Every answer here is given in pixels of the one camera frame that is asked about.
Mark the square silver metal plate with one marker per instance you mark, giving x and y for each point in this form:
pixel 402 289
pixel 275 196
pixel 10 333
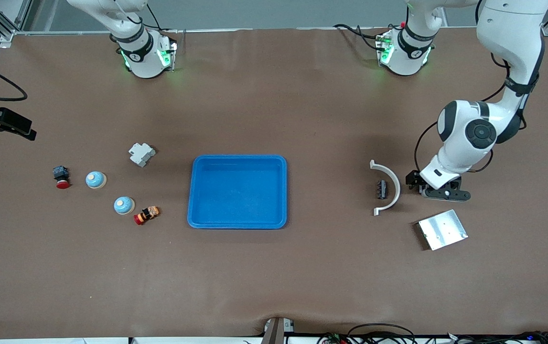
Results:
pixel 443 230

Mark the white curved plastic bracket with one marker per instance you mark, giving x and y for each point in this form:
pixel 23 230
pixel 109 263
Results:
pixel 397 188

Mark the long black capacitor block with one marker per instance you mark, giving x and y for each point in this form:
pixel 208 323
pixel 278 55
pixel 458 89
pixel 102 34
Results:
pixel 381 189

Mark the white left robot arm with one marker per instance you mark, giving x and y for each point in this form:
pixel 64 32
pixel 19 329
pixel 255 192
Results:
pixel 508 33

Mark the light blue dome bell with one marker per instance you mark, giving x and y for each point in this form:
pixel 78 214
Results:
pixel 123 205
pixel 96 179

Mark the blue plastic tray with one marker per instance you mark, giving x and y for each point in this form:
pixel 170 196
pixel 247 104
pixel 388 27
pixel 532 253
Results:
pixel 238 191

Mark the red orange black switch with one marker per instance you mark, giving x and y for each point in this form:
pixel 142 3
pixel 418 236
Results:
pixel 147 215

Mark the white grey plastic clip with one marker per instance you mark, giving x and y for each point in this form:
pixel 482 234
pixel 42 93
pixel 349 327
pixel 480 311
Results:
pixel 141 154

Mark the red black push button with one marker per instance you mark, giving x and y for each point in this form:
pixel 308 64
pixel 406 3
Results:
pixel 61 174

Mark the brown table cover mat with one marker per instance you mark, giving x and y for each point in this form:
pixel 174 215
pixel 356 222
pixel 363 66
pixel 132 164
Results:
pixel 274 277

